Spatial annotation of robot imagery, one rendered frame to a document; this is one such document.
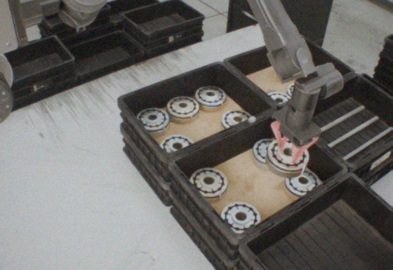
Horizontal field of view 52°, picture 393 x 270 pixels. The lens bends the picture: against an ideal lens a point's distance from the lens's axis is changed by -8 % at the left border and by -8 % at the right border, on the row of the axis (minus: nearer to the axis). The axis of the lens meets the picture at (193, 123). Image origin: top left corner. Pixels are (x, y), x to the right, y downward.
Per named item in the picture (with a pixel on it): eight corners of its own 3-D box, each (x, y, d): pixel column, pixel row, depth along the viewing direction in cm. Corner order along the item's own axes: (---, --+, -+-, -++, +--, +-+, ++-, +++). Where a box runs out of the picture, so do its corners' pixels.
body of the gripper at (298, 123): (290, 110, 99) (297, 85, 94) (321, 137, 92) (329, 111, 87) (270, 119, 96) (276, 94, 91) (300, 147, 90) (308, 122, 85)
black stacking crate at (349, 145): (338, 196, 119) (349, 170, 111) (274, 137, 137) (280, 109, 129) (410, 144, 136) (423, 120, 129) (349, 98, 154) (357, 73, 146)
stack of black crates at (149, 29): (147, 100, 252) (146, 34, 222) (123, 76, 269) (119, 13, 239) (202, 78, 270) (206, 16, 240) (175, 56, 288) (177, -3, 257)
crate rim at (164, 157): (165, 165, 113) (165, 159, 111) (115, 103, 131) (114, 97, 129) (278, 113, 130) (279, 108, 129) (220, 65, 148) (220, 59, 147)
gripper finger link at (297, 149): (291, 142, 103) (300, 112, 96) (311, 160, 98) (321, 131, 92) (271, 152, 100) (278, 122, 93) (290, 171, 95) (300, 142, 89)
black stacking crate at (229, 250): (230, 266, 101) (236, 243, 94) (166, 189, 119) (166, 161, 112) (337, 196, 119) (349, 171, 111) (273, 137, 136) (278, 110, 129)
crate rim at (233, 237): (235, 247, 95) (236, 242, 93) (165, 165, 113) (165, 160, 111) (348, 175, 112) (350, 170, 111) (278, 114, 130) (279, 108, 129)
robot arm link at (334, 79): (269, 61, 90) (294, 50, 83) (304, 48, 96) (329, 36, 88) (290, 112, 91) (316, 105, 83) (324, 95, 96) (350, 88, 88)
